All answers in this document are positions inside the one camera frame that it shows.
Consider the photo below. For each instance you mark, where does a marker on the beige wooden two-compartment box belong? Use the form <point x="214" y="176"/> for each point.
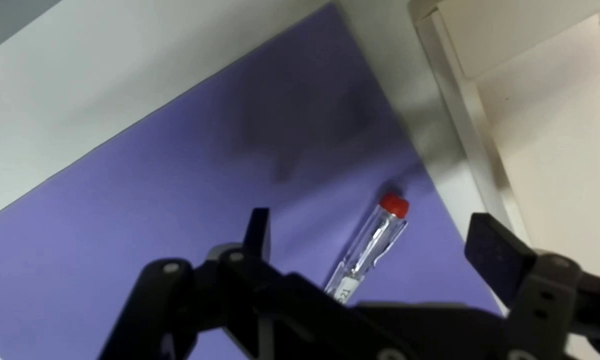
<point x="520" y="80"/>

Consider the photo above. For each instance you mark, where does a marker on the purple paper sheet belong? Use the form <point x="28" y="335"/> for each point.
<point x="298" y="127"/>

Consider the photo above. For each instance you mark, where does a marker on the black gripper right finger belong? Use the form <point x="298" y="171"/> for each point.
<point x="498" y="257"/>

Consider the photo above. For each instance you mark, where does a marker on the silver pen tester red cap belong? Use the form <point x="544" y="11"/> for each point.
<point x="376" y="235"/>

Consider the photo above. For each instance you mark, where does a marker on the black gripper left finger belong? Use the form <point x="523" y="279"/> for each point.
<point x="257" y="238"/>

